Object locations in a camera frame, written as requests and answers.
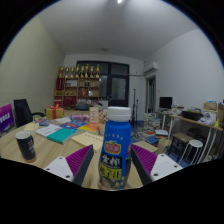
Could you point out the ceiling light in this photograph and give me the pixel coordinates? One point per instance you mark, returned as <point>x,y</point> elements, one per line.
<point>119,1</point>

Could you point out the teal book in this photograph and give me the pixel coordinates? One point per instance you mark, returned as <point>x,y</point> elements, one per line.
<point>61,135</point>

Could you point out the wooden stool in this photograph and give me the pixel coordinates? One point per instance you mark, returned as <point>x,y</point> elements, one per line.
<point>181,136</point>

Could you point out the large pale yellow notepad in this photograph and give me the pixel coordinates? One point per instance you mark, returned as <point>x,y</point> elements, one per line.
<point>88,140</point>

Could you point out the flower bouquet in white pot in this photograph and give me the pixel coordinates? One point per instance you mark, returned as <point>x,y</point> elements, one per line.
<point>102,116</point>

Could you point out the purple sign board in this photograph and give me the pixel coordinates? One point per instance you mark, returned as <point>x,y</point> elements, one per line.
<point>6,118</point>

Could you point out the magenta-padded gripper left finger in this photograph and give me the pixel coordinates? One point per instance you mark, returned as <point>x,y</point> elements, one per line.
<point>78,159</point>

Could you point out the small pale yellow notepad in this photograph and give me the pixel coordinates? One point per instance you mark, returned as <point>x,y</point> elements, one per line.
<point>31,126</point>

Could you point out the cluttered wooden side desk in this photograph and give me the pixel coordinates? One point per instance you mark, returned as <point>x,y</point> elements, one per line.
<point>200,121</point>

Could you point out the wooden shelf unit with trophies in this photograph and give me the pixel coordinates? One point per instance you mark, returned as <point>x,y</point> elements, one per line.
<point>76,88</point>

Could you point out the low wooden bench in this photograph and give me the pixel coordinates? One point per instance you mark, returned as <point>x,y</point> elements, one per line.
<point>150,145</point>

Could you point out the white wall air conditioner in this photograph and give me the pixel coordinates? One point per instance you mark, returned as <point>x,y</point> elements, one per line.
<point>151,68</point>

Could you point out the blue drink bottle white cap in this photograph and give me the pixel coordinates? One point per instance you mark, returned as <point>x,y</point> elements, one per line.
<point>115,146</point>

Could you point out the black mug white inside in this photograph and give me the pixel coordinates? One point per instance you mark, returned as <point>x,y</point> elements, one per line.
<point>26,146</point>

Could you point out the white round stool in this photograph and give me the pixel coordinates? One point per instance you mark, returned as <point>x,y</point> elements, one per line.
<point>195,144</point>

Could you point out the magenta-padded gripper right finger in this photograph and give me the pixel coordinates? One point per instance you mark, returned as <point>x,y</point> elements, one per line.
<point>146,160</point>

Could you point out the yellow gift box red ribbon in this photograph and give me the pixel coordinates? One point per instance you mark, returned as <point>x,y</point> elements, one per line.
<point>55,113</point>

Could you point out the black computer monitor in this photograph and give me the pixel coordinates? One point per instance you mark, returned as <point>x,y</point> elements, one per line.
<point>165,102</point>

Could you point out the black tripod stand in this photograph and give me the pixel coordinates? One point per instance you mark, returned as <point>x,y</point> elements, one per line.
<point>135,106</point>

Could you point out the black office chair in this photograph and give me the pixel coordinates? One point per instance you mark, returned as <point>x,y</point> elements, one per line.
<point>22,111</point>

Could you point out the small standing picture card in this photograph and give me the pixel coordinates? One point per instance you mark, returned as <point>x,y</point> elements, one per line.
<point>94,115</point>

